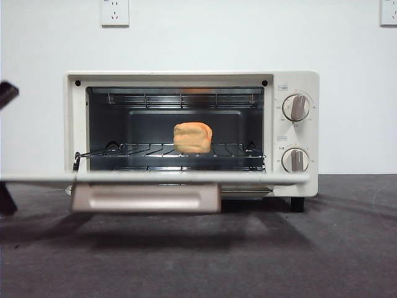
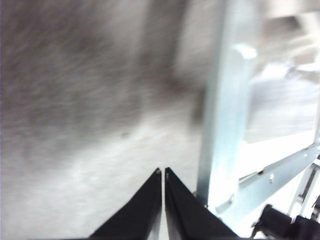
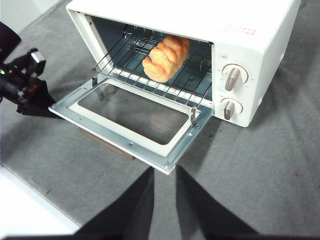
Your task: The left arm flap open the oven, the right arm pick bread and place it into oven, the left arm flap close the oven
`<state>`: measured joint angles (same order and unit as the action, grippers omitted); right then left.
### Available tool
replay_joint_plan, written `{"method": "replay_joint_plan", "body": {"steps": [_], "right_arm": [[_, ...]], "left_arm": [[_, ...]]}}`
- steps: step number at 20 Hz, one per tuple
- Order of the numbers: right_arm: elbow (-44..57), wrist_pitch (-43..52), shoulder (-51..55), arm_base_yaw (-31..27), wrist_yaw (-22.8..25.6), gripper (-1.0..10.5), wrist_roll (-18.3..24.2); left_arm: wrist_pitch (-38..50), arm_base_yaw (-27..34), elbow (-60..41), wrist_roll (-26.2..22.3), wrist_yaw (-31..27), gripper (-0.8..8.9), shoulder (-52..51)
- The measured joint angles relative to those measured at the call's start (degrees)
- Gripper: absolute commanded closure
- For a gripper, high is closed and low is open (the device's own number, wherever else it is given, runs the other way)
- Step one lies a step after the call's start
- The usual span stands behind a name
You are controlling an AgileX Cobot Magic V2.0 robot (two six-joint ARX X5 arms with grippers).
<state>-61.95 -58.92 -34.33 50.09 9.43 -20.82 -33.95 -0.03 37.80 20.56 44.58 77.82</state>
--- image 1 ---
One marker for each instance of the cream beige timer knob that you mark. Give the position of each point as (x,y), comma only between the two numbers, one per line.
(295,160)

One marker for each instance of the cream Toshiba toaster oven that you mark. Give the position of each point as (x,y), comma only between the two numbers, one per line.
(314,136)

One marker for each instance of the golden brown bread piece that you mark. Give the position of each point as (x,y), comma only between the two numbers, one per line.
(193,138)

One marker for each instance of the cream beige temperature knob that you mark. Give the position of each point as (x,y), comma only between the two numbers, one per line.
(296,108)

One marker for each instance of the white wall socket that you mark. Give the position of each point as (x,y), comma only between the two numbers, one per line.
(115,14)
(389,14)

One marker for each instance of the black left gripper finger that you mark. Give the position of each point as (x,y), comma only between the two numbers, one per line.
(7,93)
(6,201)

